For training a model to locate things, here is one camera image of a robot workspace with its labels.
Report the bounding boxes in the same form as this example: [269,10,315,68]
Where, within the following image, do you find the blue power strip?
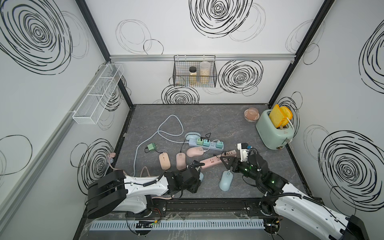
[188,139,225,151]

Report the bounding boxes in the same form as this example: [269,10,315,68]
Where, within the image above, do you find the white lid tall jar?
[199,61,211,87]

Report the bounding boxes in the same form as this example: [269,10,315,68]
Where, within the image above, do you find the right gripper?
[220,155,261,184]

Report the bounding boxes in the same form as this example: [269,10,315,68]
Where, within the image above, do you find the white wire shelf basket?
[73,63,124,125]

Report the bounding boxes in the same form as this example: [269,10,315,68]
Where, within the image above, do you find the blue mouse behind strip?
[185,132,201,142]

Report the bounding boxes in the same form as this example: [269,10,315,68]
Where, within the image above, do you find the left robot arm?
[86,161,205,219]

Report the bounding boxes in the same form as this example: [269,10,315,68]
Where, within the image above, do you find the pink power strip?
[200,150,237,170]

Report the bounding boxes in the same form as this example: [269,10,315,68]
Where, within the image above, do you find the black wire basket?
[172,55,218,88]

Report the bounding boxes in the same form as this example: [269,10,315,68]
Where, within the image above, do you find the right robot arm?
[220,153,369,240]

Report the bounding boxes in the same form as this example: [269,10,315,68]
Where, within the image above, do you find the pink mouse upright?
[176,153,187,171]

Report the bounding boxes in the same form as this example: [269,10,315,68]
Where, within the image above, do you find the pink mouse sideways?
[186,147,205,158]

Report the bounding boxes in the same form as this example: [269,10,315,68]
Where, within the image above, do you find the pink power cable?
[107,152,169,200]

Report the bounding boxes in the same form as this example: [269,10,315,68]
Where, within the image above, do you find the brown lid spice jar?
[189,66,197,86]

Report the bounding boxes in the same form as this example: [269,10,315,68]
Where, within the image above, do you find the yellow toast slice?
[269,105,293,128]

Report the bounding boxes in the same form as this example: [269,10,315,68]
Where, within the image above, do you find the peach mouse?
[159,153,171,171]

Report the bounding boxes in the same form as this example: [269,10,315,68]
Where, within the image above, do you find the grey cable duct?
[90,219,265,231]

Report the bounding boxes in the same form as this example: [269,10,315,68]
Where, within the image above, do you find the mint green toaster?
[256,110,295,150]

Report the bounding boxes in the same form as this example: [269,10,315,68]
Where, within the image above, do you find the pink glass bowl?
[244,107,260,122]

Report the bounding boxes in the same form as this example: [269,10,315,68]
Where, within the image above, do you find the green charger plug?
[147,143,158,151]

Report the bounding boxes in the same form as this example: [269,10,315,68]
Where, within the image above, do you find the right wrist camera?
[237,143,250,162]

